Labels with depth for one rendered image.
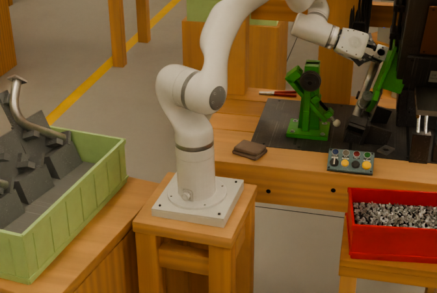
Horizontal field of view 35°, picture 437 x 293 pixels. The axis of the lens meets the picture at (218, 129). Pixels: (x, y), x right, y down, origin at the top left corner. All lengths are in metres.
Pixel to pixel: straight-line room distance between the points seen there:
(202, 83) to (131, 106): 3.02
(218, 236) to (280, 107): 0.84
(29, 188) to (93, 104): 2.75
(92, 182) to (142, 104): 2.75
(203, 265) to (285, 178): 0.42
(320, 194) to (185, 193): 0.49
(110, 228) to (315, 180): 0.69
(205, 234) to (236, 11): 0.67
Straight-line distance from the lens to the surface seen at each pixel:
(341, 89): 2.86
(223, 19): 2.06
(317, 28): 2.47
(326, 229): 3.65
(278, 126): 2.63
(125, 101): 5.06
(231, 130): 2.63
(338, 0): 2.74
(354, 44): 2.49
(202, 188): 2.16
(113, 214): 2.33
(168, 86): 2.05
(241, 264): 2.45
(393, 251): 2.12
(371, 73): 2.60
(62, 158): 2.46
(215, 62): 2.01
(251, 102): 2.86
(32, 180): 2.34
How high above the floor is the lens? 2.06
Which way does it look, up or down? 27 degrees down
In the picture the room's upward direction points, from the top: straight up
